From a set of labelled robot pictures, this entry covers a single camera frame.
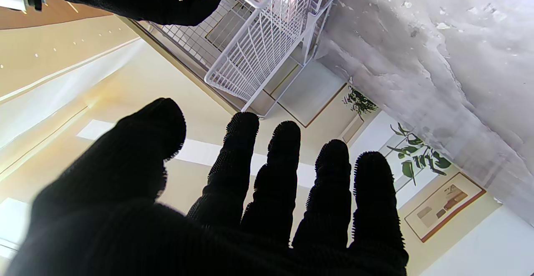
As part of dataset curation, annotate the wooden top wire organizer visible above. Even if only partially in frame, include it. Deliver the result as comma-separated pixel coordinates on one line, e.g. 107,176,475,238
119,0,334,118

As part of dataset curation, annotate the framed beige abstract picture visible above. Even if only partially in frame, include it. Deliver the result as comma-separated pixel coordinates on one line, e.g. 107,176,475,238
404,172,486,243

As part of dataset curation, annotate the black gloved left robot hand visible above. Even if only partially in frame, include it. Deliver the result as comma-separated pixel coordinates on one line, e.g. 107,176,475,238
4,98,409,276

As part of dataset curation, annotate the large leafy green plant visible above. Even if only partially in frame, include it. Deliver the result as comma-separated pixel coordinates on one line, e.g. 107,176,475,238
386,123,452,185

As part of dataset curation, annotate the small green plant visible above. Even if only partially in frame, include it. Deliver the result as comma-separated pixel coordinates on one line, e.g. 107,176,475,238
343,86,378,120

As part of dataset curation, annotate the white wire drawer basket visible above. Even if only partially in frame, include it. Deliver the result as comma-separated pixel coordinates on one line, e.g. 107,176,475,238
204,0,334,101

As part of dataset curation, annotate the white panel brown frame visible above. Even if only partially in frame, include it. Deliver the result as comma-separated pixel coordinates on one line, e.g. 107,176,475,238
263,61,349,128

